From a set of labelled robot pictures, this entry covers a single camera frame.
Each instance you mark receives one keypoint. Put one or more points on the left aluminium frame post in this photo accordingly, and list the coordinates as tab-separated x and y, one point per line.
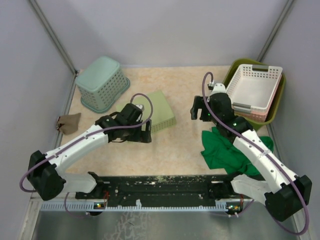
52	35

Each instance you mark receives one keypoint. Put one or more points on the right aluminium frame post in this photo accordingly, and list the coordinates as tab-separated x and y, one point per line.
285	12

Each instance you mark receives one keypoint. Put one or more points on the green cloth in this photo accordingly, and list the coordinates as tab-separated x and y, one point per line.
219	153

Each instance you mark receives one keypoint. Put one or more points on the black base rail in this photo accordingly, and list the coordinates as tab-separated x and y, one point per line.
162	190

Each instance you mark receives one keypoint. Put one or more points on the brown cloth pouch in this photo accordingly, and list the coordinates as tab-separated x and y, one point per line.
68	124

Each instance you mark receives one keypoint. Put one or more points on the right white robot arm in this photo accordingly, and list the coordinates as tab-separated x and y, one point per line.
281	191

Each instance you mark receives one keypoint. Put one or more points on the light green shallow basket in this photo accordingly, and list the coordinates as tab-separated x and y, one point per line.
163	116

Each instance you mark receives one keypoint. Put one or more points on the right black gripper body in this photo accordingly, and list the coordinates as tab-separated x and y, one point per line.
208	116

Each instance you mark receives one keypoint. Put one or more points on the aluminium frame post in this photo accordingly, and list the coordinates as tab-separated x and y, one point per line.
285	12
52	35

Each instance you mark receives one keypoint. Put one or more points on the white perforated basket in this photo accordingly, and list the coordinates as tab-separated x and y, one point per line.
252	68

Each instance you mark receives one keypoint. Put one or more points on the teal perforated plastic basket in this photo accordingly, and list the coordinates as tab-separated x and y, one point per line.
101	84

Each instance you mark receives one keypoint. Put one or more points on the pink perforated basket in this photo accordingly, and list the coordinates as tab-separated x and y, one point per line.
254	95

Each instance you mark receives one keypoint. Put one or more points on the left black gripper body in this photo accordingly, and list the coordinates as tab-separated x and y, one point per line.
134	134

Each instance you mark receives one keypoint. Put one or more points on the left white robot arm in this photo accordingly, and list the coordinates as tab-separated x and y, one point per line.
47	171

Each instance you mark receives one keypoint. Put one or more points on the white slotted cable duct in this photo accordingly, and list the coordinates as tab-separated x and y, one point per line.
94	206

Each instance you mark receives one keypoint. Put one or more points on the olive green large tub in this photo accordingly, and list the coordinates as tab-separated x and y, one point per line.
229	76

